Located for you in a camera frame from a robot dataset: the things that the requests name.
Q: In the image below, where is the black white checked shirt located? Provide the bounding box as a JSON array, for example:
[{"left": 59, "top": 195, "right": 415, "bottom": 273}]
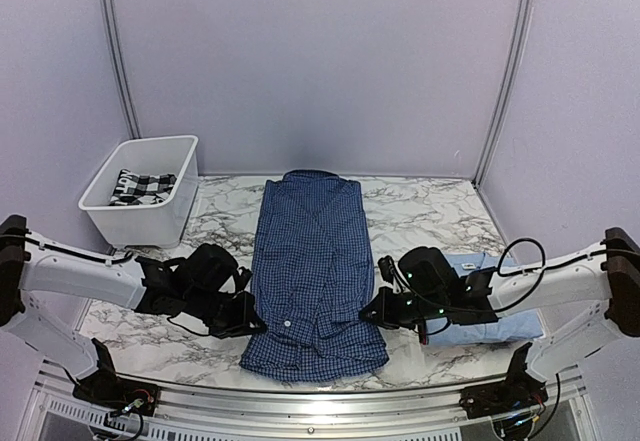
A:
[{"left": 109, "top": 169, "right": 177, "bottom": 206}]

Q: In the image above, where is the dark blue checked shirt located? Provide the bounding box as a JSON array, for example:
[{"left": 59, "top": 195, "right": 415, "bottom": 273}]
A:
[{"left": 240, "top": 170, "right": 389, "bottom": 383}]

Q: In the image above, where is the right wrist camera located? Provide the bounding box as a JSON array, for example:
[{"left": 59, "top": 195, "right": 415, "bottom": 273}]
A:
[{"left": 378, "top": 256, "right": 397, "bottom": 285}]

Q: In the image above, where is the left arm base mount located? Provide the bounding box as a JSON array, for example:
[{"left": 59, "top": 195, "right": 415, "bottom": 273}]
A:
[{"left": 72, "top": 338, "right": 160, "bottom": 416}]

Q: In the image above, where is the aluminium front frame rail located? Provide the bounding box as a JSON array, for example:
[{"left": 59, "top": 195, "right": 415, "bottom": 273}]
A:
[{"left": 15, "top": 361, "right": 603, "bottom": 440}]

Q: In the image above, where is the right corner wall post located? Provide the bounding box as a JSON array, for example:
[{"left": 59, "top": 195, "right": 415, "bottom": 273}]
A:
[{"left": 471, "top": 0, "right": 534, "bottom": 190}]

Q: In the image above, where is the white plastic bin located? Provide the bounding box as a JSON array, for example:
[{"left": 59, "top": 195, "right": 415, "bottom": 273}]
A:
[{"left": 78, "top": 135, "right": 198, "bottom": 248}]

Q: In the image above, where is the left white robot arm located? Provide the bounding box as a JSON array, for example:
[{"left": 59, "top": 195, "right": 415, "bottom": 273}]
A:
[{"left": 1, "top": 215, "right": 267, "bottom": 406}]

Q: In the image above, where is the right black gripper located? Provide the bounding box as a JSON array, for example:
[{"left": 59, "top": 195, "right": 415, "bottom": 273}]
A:
[{"left": 359, "top": 286, "right": 447, "bottom": 330}]

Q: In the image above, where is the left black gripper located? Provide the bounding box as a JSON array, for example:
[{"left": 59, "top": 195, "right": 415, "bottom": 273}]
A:
[{"left": 184, "top": 287, "right": 267, "bottom": 339}]

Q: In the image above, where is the light blue folded shirt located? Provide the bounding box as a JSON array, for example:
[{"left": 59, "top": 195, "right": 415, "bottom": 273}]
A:
[{"left": 426, "top": 253, "right": 544, "bottom": 347}]

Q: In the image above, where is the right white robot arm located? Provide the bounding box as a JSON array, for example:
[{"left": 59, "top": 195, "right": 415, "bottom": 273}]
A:
[{"left": 359, "top": 227, "right": 639, "bottom": 409}]

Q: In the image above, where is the red black plaid folded shirt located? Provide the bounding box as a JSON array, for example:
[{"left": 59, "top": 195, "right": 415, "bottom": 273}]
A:
[{"left": 417, "top": 323, "right": 428, "bottom": 346}]

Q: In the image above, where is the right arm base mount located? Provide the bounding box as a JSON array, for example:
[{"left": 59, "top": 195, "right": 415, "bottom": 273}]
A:
[{"left": 459, "top": 342, "right": 548, "bottom": 419}]

